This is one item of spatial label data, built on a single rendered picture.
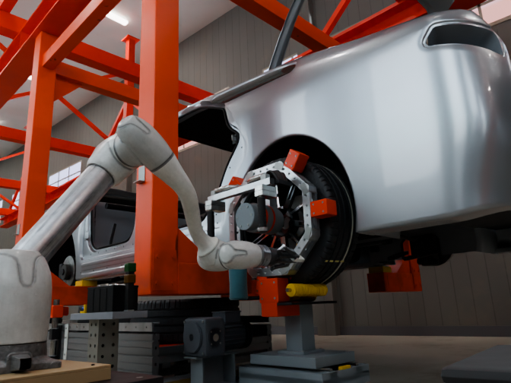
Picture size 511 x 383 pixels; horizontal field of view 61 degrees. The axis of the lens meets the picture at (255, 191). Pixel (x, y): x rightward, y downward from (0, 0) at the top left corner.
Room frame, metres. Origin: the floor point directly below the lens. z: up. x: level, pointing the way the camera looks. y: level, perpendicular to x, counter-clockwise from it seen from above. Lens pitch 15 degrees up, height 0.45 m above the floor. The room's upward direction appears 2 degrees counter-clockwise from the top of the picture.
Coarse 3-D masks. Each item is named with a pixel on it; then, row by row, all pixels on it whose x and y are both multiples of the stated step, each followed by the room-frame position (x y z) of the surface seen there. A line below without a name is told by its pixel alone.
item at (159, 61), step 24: (144, 0) 2.19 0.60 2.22; (168, 0) 2.17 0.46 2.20; (144, 24) 2.19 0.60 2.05; (168, 24) 2.17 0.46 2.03; (144, 48) 2.18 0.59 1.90; (168, 48) 2.17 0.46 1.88; (144, 72) 2.18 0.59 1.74; (168, 72) 2.17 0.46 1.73; (144, 96) 2.17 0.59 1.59; (168, 96) 2.17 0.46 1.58; (144, 120) 2.17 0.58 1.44; (168, 120) 2.18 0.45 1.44; (168, 144) 2.18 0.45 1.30; (144, 168) 2.16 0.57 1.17; (144, 192) 2.16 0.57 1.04; (168, 192) 2.18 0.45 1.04; (144, 216) 2.15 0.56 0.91; (168, 216) 2.18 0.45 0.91; (144, 240) 2.15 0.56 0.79; (168, 240) 2.18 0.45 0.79; (144, 264) 2.15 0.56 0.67; (168, 264) 2.18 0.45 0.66; (144, 288) 2.14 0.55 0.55; (168, 288) 2.18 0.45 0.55
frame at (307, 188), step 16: (288, 176) 1.96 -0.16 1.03; (304, 192) 1.90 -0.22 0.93; (304, 208) 1.90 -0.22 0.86; (304, 224) 1.91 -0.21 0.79; (240, 240) 2.26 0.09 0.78; (304, 240) 1.93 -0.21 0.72; (304, 256) 1.97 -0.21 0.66; (256, 272) 2.12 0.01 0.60; (272, 272) 2.07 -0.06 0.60; (288, 272) 1.99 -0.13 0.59
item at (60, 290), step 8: (56, 280) 3.69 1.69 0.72; (80, 280) 3.87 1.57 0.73; (88, 280) 3.88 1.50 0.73; (96, 280) 3.93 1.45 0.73; (56, 288) 3.68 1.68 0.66; (64, 288) 3.72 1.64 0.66; (72, 288) 3.77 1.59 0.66; (80, 288) 3.82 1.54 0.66; (56, 296) 3.68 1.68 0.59; (64, 296) 3.73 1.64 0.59; (72, 296) 3.78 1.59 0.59; (80, 296) 3.82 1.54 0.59; (64, 304) 3.73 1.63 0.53; (72, 304) 3.78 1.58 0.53; (80, 304) 3.83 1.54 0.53
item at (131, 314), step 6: (96, 312) 2.02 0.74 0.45; (102, 312) 1.97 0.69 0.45; (108, 312) 1.93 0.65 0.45; (114, 312) 1.91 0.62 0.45; (120, 312) 1.93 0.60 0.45; (126, 312) 1.95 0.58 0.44; (132, 312) 1.97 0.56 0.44; (138, 312) 2.00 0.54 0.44; (144, 312) 2.02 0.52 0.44; (72, 318) 2.19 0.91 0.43; (78, 318) 2.14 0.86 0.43; (84, 318) 2.09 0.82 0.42; (90, 318) 2.05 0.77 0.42; (96, 318) 2.01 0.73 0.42; (102, 318) 1.97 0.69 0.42; (108, 318) 1.93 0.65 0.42; (114, 318) 1.91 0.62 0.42
